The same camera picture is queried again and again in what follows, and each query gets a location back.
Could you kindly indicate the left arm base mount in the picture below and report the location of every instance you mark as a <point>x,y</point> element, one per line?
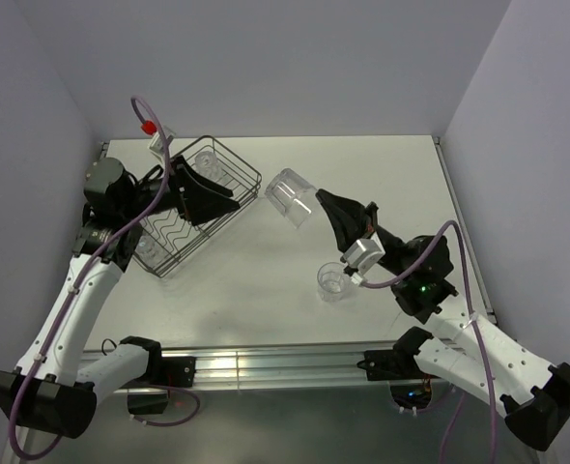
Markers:
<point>175,372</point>

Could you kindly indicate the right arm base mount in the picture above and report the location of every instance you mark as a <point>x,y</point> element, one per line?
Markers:
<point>392,365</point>

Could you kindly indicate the small clear glass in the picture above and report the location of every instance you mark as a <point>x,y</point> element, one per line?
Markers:
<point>149,251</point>

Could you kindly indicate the aluminium mounting rail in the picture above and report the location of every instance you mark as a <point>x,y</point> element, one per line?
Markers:
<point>277,367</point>

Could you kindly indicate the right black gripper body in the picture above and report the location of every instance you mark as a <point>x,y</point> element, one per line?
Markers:
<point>388,241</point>

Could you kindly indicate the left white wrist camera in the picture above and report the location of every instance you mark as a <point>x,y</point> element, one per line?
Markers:
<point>156,146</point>

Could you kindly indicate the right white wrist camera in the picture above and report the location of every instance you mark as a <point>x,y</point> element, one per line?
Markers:
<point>361,256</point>

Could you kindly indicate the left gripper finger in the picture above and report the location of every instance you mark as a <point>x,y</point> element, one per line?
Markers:
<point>188,177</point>
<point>202,206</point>

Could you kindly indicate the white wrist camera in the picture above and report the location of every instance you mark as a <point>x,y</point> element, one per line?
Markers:
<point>156,146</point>
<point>361,256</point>

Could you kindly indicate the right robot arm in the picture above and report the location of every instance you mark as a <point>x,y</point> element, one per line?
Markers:
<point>451,340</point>

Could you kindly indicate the black wire dish rack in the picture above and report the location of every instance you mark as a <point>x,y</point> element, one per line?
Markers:
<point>177,237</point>

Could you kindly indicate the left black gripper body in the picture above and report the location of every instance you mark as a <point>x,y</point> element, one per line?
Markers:
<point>144,195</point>

